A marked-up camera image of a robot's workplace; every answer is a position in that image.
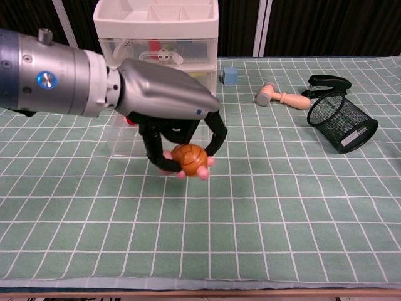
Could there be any orange shell pink turtle toy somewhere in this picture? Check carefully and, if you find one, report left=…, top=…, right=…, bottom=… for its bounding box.
left=162, top=143, right=217, bottom=180

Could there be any white plastic drawer organizer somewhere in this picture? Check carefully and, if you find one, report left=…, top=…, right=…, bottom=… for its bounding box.
left=93, top=0, right=219, bottom=98

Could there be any clear drawer with toys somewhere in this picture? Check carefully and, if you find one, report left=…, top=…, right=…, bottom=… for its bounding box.
left=98, top=38, right=217, bottom=66

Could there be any small wooden mallet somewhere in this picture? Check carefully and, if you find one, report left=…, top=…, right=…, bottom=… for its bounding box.
left=256, top=82, right=312, bottom=111

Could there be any blue cube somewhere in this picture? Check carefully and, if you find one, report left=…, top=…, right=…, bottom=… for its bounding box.
left=219, top=66, right=238, bottom=85

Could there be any black mesh pen holder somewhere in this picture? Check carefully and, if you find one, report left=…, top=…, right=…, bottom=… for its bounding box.
left=306, top=93, right=378, bottom=154

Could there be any black curtain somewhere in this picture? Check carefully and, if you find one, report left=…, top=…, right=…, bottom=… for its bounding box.
left=0, top=0, right=401, bottom=59

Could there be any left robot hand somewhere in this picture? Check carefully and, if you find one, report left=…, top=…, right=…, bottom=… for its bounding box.
left=115, top=58, right=229, bottom=175

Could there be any green checkered tablecloth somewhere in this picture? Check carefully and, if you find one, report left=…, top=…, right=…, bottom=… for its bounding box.
left=0, top=55, right=401, bottom=288

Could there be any black stapler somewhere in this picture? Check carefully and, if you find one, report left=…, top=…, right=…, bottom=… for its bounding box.
left=301, top=74, right=352, bottom=98

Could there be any clear drawer with wooden disc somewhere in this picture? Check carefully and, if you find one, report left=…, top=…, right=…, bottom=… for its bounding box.
left=183, top=67, right=217, bottom=95

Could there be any white frame post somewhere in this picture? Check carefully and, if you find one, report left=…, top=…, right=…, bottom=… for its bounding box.
left=252, top=0, right=273, bottom=58
left=51, top=0, right=83, bottom=51

